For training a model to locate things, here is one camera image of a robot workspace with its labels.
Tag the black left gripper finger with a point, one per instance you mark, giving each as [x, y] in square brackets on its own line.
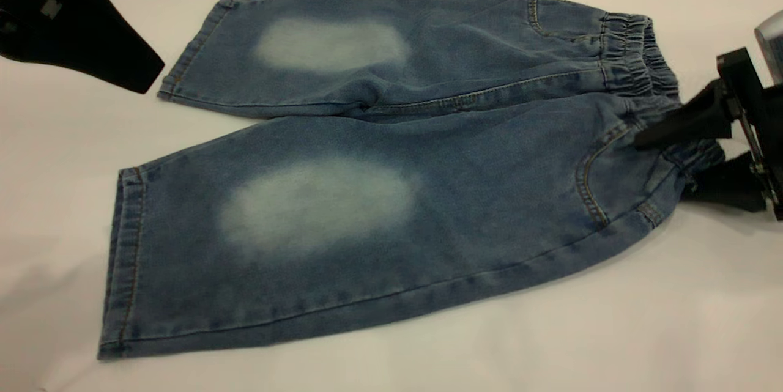
[79, 37]

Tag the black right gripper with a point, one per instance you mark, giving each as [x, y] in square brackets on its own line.
[768, 135]

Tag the blue denim pants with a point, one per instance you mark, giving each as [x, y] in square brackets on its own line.
[465, 196]

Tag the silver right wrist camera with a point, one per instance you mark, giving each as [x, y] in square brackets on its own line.
[772, 43]

